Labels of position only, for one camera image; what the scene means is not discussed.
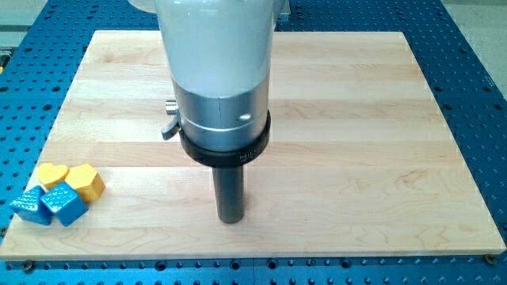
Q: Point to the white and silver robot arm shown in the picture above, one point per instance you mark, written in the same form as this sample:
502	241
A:
219	54

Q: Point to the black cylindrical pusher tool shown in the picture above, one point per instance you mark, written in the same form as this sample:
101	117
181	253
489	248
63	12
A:
227	171

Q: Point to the wooden board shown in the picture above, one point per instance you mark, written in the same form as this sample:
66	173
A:
360	162

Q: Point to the yellow hexagon block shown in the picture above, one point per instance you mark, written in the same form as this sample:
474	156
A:
86	181

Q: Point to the blue cube block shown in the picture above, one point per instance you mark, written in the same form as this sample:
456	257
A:
64	203

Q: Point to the yellow heart block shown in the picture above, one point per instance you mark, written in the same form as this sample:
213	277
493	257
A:
49	175

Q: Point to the blue perforated metal table plate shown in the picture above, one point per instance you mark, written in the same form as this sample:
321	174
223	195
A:
41	71

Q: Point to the blue triangle block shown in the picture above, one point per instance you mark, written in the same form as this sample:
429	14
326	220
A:
30	208

